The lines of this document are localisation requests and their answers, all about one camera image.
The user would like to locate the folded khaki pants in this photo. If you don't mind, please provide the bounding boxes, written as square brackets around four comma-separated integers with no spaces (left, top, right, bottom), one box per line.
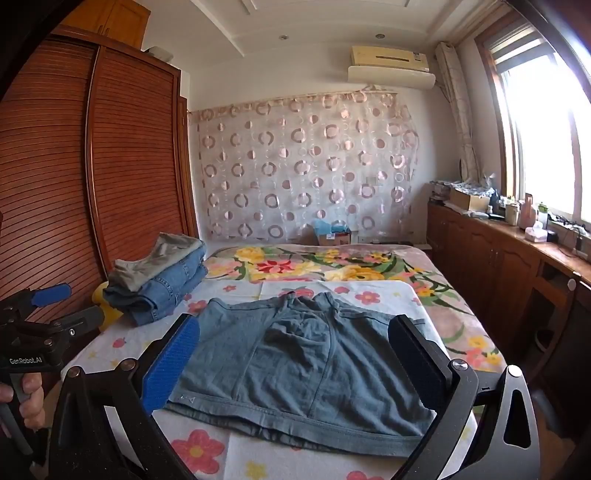
[114,233,205,292]

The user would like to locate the open cardboard box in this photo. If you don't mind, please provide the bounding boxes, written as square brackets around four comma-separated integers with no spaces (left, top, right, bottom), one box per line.
[449,186,491,212]

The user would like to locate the wooden slatted wardrobe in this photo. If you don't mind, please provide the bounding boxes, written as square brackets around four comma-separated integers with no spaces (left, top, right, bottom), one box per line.
[0,25,200,325]

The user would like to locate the floral blanket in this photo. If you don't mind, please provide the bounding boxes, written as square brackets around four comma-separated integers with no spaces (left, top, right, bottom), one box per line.
[203,244,507,371]

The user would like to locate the window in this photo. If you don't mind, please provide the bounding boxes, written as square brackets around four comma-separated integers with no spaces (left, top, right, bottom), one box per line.
[475,11,591,228]

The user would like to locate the folded blue jeans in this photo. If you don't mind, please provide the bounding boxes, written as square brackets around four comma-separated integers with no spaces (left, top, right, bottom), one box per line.
[102,244,208,328]

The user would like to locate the person's left hand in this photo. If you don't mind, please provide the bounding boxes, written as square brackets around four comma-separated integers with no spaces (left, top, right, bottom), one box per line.
[0,371,46,438]

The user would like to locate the white flower print sheet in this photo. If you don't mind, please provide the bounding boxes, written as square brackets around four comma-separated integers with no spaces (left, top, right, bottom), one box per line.
[60,278,477,480]

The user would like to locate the blue-grey pants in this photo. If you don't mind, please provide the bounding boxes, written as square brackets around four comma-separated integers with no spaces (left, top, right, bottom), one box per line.
[164,291,438,459]

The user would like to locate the yellow soft object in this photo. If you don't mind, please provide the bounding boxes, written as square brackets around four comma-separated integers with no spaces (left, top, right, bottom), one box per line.
[91,282,124,331]

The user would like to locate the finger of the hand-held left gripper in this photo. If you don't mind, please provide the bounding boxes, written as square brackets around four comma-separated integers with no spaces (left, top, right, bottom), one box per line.
[44,305,106,340]
[16,283,73,311]

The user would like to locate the wall air conditioner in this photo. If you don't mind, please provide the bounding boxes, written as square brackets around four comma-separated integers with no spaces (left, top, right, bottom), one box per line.
[347,44,437,90]

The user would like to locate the wooden sideboard cabinet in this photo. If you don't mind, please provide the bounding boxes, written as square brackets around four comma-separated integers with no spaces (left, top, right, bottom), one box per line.
[427,202,591,416]

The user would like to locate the cardboard box with blue contents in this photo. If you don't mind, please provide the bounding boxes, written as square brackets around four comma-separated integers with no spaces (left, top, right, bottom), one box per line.
[313,219,353,247]

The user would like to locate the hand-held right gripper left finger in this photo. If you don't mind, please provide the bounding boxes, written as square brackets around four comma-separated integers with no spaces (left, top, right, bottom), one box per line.
[48,314,201,480]

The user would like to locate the patterned window curtain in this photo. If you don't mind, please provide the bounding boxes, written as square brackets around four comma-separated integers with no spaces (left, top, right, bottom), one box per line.
[435,41,484,185]

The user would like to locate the wooden overhead cabinet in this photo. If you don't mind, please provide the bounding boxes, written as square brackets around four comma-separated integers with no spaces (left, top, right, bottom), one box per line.
[59,0,151,49]

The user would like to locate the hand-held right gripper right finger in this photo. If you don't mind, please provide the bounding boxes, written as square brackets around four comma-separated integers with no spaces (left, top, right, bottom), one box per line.
[388,315,542,480]

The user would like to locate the sheer circle pattern curtain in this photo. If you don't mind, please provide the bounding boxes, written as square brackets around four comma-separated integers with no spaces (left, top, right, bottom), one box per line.
[188,88,422,244]

